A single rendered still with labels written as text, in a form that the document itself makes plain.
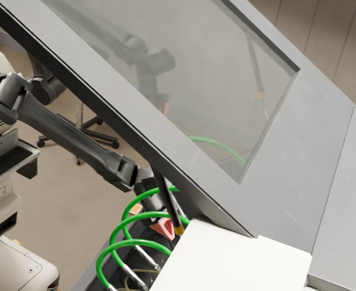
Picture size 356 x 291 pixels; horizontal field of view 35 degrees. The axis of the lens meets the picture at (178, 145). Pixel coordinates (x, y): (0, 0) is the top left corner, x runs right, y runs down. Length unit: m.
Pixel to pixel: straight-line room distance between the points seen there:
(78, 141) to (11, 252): 1.34
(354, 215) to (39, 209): 2.37
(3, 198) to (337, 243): 1.38
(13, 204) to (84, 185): 1.37
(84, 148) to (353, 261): 0.72
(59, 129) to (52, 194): 2.03
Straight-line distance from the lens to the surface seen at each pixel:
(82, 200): 3.41
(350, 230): 1.20
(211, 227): 1.03
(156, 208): 1.58
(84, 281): 1.71
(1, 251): 2.74
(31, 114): 1.41
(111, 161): 1.51
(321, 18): 3.52
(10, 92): 1.39
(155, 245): 1.31
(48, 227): 3.24
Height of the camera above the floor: 2.24
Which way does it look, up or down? 35 degrees down
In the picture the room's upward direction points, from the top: 9 degrees clockwise
